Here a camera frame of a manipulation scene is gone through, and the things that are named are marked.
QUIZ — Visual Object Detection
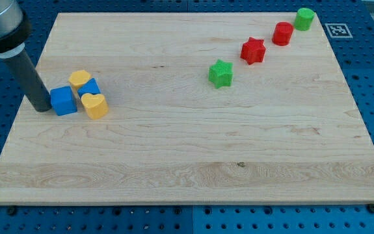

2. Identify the light wooden board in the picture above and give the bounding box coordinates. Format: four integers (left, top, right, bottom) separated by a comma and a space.
0, 12, 374, 206

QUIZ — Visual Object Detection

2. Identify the green star block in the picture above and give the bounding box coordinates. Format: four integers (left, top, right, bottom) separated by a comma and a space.
208, 59, 233, 89

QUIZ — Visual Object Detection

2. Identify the yellow heart block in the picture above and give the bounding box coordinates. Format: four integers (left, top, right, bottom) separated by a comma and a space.
81, 93, 109, 120

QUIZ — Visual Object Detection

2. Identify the red star block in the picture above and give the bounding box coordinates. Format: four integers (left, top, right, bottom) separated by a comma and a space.
240, 37, 266, 65

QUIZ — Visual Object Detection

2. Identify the blue block behind heart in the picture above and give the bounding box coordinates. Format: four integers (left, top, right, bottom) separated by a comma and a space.
77, 78, 101, 97

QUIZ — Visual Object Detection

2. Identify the yellow hexagon block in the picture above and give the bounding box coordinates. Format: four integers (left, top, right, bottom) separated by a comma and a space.
68, 70, 92, 95

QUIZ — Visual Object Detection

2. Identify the blue cube block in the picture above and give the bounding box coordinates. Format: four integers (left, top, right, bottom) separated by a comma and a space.
50, 86, 77, 116

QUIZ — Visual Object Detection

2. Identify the red cylinder block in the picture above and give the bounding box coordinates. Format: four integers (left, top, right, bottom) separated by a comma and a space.
272, 21, 294, 46

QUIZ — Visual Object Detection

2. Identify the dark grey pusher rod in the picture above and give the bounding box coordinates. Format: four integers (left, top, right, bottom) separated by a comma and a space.
2, 50, 52, 112

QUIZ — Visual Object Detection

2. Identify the green cylinder block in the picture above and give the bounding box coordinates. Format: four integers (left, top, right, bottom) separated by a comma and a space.
294, 8, 315, 31

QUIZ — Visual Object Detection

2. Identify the black white fiducial marker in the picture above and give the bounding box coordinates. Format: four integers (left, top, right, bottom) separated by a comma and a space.
325, 23, 353, 38

